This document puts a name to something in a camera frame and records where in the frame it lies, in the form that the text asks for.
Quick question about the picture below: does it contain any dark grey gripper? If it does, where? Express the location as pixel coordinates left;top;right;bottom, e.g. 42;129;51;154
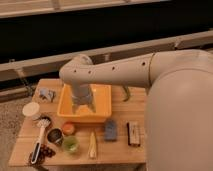
71;84;96;114

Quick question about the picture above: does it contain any blue grey towel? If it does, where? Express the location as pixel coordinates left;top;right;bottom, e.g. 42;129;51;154
39;88;55;102

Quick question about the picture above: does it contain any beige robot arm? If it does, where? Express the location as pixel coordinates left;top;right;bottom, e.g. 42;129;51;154
59;49;213;171

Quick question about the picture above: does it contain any green cup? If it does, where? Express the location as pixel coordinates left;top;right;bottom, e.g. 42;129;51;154
62;136;79;154

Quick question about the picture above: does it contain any white paper cup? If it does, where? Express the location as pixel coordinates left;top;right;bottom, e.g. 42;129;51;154
22;102;41;120

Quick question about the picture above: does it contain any orange plastic bin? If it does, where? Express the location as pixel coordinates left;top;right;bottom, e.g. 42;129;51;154
57;84;112;123

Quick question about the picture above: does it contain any orange round lid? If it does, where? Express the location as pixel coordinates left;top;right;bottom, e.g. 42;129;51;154
62;122;75;135

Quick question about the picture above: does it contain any blue sponge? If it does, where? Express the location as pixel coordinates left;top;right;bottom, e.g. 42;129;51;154
104;120;117;141

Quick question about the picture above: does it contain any yellow corn cob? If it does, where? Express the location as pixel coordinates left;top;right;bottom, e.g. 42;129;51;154
88;132;97;159

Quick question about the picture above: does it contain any wooden table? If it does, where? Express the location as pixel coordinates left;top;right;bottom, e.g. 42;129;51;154
9;79;146;166

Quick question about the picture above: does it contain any brown rectangular block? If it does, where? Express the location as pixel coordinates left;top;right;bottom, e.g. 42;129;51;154
127;121;140;146

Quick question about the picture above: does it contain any dark grapes bunch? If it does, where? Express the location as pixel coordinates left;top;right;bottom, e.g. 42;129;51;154
35;144;56;165

